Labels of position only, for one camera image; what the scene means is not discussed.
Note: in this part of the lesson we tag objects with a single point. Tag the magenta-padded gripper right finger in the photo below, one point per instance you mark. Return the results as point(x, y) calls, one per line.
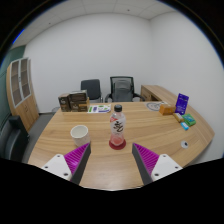
point(145, 157)

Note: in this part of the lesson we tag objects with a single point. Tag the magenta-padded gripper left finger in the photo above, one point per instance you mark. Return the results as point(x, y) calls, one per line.
point(79, 156)

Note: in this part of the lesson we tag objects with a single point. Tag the clear drink bottle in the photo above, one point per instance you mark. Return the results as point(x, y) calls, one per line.
point(117, 128)

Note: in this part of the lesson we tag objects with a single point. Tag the white ceramic mug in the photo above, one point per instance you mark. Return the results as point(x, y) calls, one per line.
point(80, 136)

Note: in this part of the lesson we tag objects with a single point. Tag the flat round red coaster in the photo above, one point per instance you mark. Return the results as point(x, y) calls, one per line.
point(117, 147)

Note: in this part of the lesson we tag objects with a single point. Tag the light blue small pack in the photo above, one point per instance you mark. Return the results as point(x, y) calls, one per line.
point(184, 126)

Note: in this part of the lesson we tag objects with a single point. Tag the wide dark brown box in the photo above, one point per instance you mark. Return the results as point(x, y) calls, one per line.
point(80, 106)
point(78, 95)

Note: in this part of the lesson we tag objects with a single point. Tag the round white disc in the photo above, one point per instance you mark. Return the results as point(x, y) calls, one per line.
point(154, 106)

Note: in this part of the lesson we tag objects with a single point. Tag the white printed leaflet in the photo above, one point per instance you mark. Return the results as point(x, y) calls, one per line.
point(99, 108)

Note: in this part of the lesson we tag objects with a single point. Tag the orange cardboard box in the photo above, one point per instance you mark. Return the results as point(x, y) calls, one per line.
point(166, 109)

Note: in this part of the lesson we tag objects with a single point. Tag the small dark brown box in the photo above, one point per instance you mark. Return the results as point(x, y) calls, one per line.
point(64, 102)

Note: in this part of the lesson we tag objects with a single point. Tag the green small pack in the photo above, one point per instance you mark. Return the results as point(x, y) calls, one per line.
point(189, 120)

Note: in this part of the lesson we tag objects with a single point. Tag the purple standing card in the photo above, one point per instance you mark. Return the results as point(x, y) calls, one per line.
point(182, 104)

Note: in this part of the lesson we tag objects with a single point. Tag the low wooden side desk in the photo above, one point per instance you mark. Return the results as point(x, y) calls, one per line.
point(155, 91)

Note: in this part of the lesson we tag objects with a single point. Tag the black mesh office chair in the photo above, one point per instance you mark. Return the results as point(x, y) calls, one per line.
point(122, 90)

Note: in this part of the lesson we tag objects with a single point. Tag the wooden glass-door shelf cabinet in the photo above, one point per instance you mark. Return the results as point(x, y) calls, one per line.
point(26, 106)

